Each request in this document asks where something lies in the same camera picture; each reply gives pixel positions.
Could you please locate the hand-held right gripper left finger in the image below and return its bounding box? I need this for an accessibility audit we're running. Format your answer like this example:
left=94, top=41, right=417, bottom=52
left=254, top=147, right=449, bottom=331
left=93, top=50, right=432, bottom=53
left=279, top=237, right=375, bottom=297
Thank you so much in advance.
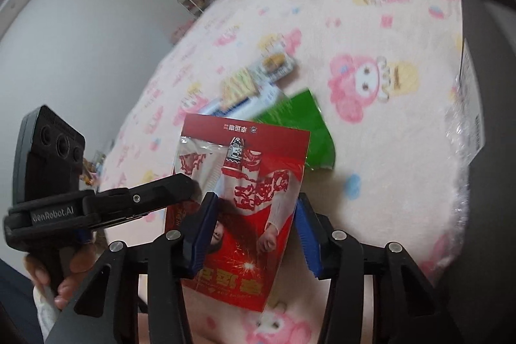
left=42, top=192, right=220, bottom=344

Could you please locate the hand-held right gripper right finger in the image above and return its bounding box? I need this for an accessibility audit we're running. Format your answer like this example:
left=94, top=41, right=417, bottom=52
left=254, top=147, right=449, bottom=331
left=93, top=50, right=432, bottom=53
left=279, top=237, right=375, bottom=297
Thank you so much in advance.
left=294, top=193, right=450, bottom=344

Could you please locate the red printed packet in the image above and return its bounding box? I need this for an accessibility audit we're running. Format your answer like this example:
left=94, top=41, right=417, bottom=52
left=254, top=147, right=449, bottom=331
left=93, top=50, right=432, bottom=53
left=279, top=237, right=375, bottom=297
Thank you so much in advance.
left=164, top=114, right=311, bottom=313

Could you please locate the black cardboard box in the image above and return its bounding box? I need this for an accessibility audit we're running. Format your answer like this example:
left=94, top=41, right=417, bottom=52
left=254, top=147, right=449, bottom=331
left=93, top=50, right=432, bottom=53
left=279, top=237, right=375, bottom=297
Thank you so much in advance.
left=437, top=0, right=516, bottom=344

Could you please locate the person's left hand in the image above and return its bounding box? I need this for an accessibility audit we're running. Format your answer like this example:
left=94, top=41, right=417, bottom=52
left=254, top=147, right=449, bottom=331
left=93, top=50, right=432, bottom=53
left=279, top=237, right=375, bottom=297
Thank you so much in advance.
left=24, top=242, right=106, bottom=309

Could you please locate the small colourful packet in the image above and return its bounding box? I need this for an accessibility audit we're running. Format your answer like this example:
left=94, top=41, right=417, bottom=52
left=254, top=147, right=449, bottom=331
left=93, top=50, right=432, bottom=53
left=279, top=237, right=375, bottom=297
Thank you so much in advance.
left=83, top=151, right=106, bottom=184

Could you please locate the pink printed blanket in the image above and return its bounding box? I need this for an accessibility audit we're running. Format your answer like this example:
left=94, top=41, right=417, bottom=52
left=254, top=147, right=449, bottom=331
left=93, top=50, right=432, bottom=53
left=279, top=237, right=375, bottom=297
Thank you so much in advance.
left=97, top=0, right=501, bottom=344

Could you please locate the green packet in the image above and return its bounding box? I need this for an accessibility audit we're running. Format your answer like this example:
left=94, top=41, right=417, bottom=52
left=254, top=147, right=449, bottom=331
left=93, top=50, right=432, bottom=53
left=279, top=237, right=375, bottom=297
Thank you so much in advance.
left=254, top=88, right=336, bottom=171

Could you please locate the white and blue box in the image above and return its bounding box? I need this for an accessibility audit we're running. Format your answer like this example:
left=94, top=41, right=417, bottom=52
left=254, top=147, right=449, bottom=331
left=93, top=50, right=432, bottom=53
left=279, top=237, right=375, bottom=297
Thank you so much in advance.
left=199, top=83, right=285, bottom=120

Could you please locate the yellow striped snack packet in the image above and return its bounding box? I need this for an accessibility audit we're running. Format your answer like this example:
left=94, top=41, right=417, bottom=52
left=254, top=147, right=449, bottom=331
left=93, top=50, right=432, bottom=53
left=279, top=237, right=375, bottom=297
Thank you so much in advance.
left=220, top=67, right=261, bottom=108

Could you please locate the small snack packet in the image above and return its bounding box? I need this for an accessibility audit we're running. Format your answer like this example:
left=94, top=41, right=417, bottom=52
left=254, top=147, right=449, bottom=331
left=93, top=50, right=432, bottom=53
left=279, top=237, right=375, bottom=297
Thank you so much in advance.
left=258, top=50, right=298, bottom=81

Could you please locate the clear plastic wrapped case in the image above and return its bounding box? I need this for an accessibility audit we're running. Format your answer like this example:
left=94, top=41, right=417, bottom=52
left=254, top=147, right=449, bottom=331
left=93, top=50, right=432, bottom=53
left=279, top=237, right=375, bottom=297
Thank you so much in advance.
left=443, top=38, right=489, bottom=167

